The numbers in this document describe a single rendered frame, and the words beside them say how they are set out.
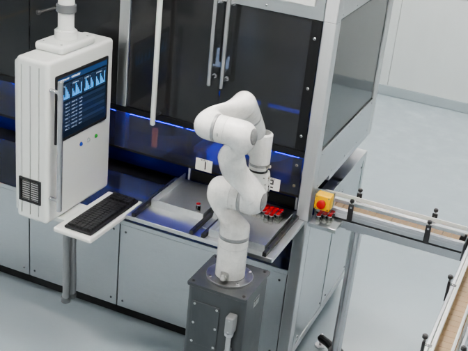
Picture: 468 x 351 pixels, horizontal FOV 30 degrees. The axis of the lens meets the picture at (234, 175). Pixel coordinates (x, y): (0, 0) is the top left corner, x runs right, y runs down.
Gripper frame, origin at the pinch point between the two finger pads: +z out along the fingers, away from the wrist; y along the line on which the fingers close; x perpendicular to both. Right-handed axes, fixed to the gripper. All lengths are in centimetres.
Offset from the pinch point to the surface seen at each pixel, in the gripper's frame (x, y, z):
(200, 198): -33, 38, 22
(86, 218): 4, 76, 28
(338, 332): -52, -34, 84
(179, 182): -41, 53, 22
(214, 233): -2.2, 17.2, 20.4
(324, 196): -37.6, -19.5, 7.5
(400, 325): -115, -55, 110
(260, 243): -7.9, -1.9, 22.2
